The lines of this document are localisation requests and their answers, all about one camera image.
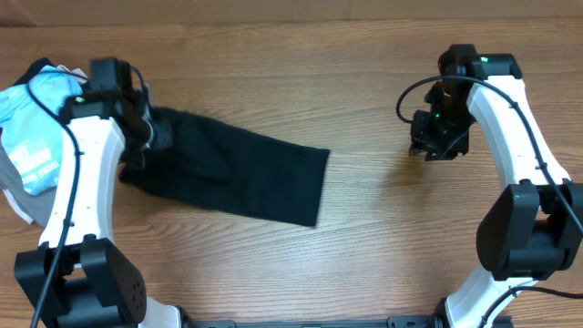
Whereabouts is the black t-shirt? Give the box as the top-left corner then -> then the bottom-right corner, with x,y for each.
119,108 -> 330,227

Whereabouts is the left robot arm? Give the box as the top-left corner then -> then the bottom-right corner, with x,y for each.
15,57 -> 187,328

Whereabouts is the light blue folded shirt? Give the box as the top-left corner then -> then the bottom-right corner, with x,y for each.
1,65 -> 82,196

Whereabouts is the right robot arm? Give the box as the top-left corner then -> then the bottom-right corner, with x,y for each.
389,44 -> 582,327

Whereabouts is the beige folded shirt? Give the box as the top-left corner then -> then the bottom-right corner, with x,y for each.
1,62 -> 87,226

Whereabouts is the black folded shirt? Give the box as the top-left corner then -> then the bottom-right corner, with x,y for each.
14,57 -> 55,86

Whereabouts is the grey folded shirt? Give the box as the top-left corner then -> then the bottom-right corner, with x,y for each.
1,148 -> 56,227

